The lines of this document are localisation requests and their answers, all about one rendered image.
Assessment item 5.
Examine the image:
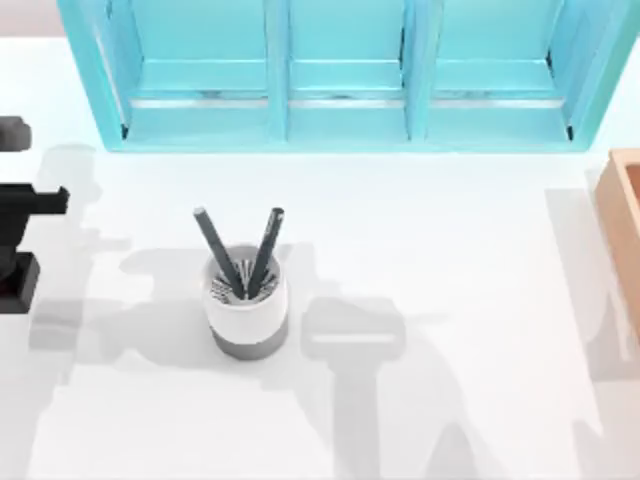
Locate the dark grey pen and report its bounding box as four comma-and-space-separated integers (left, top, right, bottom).
247, 206, 285, 300
193, 205, 247, 300

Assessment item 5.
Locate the white and grey pen cup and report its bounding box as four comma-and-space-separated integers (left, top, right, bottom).
201, 243, 290, 360

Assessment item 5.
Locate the light blue rack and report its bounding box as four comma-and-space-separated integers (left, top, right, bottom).
55, 0, 640, 154

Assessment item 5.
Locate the salmon shallow box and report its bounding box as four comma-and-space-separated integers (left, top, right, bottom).
593, 147, 640, 351

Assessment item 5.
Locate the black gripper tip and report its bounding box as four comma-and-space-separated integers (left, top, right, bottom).
0, 183, 71, 316

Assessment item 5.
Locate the grey rounded box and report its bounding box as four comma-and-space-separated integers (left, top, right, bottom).
0, 115, 33, 152

